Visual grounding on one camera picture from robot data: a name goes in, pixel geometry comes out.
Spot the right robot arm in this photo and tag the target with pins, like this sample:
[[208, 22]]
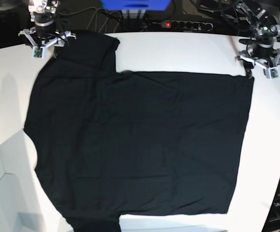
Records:
[[45, 13]]

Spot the black power strip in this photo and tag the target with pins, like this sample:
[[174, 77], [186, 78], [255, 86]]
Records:
[[183, 25]]

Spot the black T-shirt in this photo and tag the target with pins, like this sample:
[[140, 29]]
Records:
[[140, 143]]

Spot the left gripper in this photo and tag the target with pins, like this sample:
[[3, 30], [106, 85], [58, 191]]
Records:
[[258, 56]]

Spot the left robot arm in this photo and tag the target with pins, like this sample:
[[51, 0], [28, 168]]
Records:
[[264, 28]]

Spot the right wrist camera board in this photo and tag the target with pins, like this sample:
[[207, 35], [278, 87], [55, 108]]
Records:
[[37, 52]]

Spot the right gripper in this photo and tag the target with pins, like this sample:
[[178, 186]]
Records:
[[40, 39]]

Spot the blue plastic box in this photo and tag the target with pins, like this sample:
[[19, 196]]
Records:
[[154, 5]]

